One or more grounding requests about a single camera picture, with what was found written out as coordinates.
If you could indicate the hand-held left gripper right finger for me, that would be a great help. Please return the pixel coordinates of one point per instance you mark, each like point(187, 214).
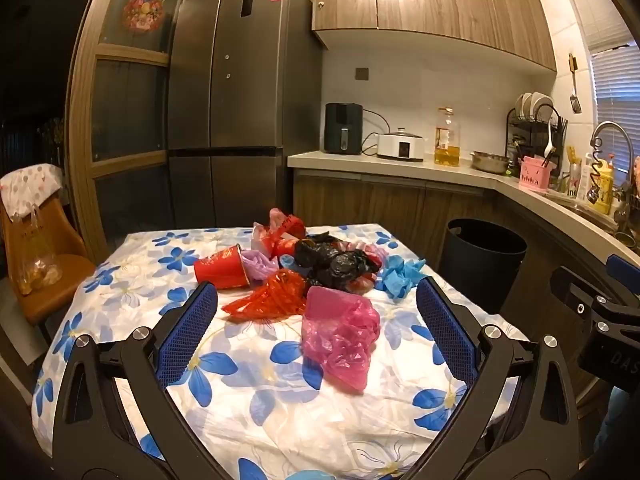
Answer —
point(445, 330)

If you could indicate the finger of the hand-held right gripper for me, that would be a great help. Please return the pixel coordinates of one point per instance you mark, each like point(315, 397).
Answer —
point(570, 290)
point(624, 266)

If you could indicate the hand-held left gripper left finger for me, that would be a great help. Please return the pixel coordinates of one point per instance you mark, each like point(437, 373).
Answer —
point(187, 325)

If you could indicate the red paper cup gold rim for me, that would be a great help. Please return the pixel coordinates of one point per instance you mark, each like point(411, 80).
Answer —
point(220, 270)

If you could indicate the black trash bin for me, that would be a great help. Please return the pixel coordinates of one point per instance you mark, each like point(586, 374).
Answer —
point(480, 270)

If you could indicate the blue plastic bag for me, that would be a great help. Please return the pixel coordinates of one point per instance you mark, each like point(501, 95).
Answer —
point(400, 275)

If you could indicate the bright red plastic bag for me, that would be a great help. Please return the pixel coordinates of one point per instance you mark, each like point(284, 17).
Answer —
point(275, 295)

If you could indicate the large purple plastic bag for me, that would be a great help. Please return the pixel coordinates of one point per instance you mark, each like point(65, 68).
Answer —
point(260, 265)

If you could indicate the pink plastic bag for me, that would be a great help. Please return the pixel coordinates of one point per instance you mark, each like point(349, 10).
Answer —
point(340, 335)

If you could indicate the black plastic bag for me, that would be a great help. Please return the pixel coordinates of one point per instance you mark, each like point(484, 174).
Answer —
point(350, 267)
point(317, 250)

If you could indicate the translucent pale red plastic bag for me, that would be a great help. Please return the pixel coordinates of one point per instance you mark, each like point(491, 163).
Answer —
point(277, 217)

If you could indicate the red and white plastic bag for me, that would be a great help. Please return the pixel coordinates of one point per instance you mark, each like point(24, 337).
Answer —
point(292, 227)

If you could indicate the steel kitchen sink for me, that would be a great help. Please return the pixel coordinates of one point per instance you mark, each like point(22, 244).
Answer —
point(585, 207)

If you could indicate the yellow detergent bottle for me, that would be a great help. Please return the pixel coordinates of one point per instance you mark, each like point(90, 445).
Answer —
point(606, 185)

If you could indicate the white drink can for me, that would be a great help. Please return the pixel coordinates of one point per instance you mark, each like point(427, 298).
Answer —
point(572, 180)

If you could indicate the blue floral white tablecloth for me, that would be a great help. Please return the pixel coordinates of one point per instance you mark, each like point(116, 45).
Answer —
point(260, 410)

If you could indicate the pink utensil holder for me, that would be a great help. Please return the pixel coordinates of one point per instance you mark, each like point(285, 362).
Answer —
point(534, 177)

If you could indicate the steel kitchen faucet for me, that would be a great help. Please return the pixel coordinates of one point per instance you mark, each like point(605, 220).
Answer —
point(607, 127)

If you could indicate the white plastic spoon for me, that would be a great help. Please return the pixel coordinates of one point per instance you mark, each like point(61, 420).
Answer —
point(550, 147)

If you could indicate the orange brown chair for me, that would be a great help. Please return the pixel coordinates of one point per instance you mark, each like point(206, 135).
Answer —
point(55, 265)

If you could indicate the steel mixing bowl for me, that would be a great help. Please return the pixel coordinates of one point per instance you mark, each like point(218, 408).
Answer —
point(489, 162)

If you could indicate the dark chopsticks bundle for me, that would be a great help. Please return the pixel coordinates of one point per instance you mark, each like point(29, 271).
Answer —
point(561, 127)

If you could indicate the clear plastic bag with food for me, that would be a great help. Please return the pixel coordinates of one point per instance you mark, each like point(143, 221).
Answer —
point(37, 272)

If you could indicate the kitchen counter with wooden cabinets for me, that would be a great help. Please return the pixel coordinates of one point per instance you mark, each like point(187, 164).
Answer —
point(350, 200)

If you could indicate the black dish rack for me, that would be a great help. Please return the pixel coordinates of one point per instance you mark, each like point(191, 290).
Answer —
point(530, 132)

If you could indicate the hanging slotted spatula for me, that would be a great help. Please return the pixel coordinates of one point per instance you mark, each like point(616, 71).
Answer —
point(575, 102)

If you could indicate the cooking oil bottle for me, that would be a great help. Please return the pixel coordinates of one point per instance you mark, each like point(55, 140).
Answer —
point(446, 152)

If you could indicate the window blinds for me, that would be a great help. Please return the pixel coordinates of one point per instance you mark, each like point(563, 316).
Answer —
point(612, 85)

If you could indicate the white plate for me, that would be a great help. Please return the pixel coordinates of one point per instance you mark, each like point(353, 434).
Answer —
point(542, 100)
point(523, 102)

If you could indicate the white rice cooker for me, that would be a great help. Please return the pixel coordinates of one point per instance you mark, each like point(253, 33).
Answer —
point(400, 149)

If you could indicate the polka dot white cloth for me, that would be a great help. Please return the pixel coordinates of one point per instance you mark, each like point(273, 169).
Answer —
point(30, 185)

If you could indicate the dark steel refrigerator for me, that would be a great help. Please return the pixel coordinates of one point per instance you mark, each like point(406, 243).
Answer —
point(240, 110)

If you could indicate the black air fryer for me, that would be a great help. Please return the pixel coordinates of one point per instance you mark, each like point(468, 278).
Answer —
point(342, 127)

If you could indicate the wooden glass sliding door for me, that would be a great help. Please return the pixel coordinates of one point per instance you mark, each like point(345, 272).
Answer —
point(130, 105)

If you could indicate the round red door decoration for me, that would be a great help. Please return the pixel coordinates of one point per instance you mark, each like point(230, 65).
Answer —
point(144, 12)

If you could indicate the wooden upper cabinets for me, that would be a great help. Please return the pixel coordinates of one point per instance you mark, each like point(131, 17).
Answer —
point(425, 5)

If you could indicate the dark wall outlet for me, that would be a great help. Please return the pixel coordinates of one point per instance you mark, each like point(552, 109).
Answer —
point(362, 73)

